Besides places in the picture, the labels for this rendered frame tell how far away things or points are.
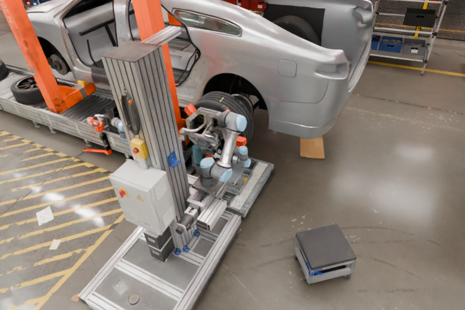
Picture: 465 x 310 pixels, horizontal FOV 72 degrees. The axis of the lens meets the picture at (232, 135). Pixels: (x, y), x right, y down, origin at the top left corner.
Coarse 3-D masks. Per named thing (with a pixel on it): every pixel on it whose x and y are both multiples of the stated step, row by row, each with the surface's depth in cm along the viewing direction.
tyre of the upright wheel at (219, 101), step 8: (208, 96) 311; (216, 96) 306; (224, 96) 306; (232, 96) 309; (200, 104) 306; (208, 104) 301; (216, 104) 297; (224, 104) 297; (232, 104) 301; (240, 104) 307; (232, 112) 296; (240, 112) 302; (248, 112) 311; (248, 120) 309; (248, 128) 310; (248, 136) 315
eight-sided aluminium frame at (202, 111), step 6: (204, 108) 302; (192, 114) 306; (198, 114) 303; (204, 114) 299; (210, 114) 295; (216, 114) 292; (186, 120) 315; (192, 120) 320; (192, 126) 323; (192, 138) 327; (204, 150) 330; (210, 150) 331
